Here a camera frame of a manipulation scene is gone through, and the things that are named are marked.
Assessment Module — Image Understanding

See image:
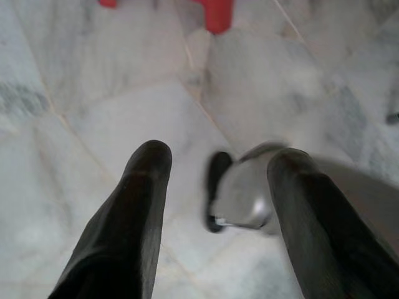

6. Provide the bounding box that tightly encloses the silver left robot leg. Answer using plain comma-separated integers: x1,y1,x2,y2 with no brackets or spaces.
204,141,399,252

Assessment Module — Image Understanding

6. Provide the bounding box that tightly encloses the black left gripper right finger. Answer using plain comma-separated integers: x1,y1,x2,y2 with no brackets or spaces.
267,148,399,299

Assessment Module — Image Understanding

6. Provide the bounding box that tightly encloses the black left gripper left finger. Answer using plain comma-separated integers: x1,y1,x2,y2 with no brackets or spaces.
48,140,173,299

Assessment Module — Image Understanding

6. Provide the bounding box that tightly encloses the red plastic stool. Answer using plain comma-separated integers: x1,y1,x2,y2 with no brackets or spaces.
99,0,235,34

